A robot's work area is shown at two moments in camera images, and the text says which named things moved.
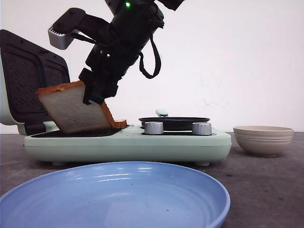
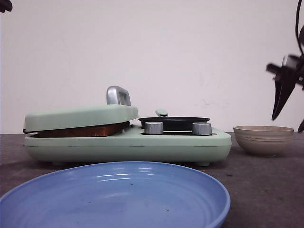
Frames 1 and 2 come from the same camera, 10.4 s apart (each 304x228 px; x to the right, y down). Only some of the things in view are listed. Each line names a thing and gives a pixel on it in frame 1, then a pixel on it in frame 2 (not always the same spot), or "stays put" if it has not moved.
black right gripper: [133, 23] to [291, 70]
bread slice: [65, 103] to [107, 130]
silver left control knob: [154, 128] stays put
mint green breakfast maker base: [129, 144] stays put
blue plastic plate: [118, 194] stays put
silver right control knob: [202, 128] stays put
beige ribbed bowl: [264, 141] stays put
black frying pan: [173, 123] stays put
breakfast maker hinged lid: [26, 66] to [118, 109]
